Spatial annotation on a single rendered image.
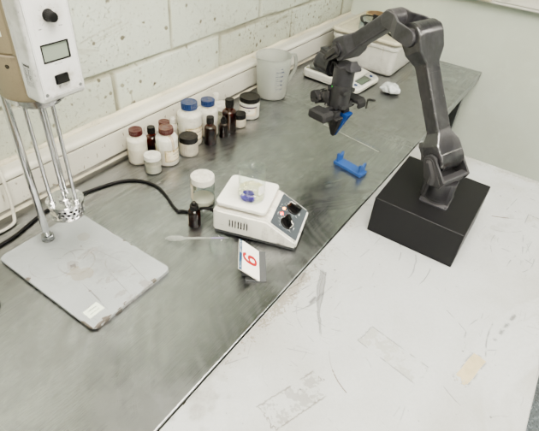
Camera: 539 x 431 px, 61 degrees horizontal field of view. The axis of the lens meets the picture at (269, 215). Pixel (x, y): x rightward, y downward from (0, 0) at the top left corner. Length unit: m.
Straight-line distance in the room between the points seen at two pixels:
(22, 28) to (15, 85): 0.10
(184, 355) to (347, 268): 0.40
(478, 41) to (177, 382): 1.92
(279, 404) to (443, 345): 0.34
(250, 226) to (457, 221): 0.46
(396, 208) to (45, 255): 0.77
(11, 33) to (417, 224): 0.84
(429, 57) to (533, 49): 1.26
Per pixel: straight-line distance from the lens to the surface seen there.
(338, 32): 2.09
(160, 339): 0.89
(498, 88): 2.34
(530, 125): 2.37
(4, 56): 0.77
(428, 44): 1.04
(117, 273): 1.00
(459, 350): 0.97
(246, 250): 1.00
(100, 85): 1.31
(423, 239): 1.10
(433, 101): 1.04
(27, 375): 0.90
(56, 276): 1.02
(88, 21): 1.25
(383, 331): 0.94
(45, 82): 0.74
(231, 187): 1.07
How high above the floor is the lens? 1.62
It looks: 39 degrees down
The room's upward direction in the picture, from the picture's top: 5 degrees clockwise
